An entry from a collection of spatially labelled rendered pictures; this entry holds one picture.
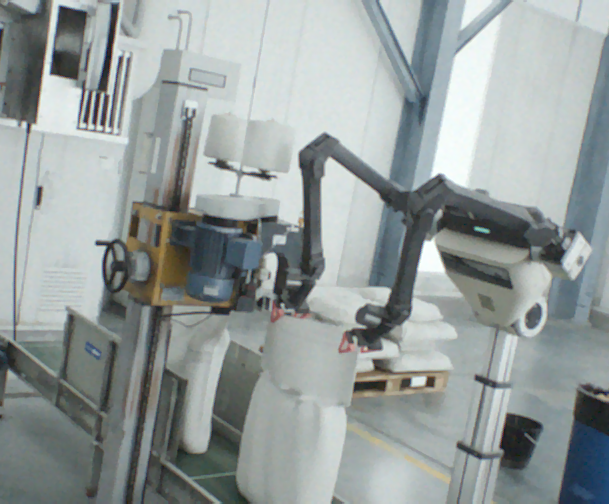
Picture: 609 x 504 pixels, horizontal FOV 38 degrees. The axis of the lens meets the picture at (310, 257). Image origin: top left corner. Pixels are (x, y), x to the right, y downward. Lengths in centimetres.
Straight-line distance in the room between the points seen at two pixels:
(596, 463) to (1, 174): 372
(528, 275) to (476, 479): 78
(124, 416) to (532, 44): 822
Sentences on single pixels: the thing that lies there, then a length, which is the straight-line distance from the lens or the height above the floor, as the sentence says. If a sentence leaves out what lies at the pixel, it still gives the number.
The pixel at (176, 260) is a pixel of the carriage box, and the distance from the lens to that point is 294.
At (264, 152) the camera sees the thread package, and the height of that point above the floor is 159.
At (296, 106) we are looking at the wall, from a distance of 820.
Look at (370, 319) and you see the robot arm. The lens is 265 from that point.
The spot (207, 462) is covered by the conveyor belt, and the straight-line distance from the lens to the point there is 346.
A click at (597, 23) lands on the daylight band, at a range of 1158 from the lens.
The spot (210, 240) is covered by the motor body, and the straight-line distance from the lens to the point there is 279.
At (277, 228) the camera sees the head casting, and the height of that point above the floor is 132.
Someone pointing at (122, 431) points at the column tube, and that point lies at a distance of 312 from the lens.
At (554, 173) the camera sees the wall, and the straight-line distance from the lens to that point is 1119.
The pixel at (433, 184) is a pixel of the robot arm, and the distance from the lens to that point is 243.
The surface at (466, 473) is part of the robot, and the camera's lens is 322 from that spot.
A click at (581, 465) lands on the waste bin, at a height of 28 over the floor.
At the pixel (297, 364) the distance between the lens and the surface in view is 290.
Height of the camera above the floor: 164
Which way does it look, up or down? 7 degrees down
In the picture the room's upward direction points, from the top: 10 degrees clockwise
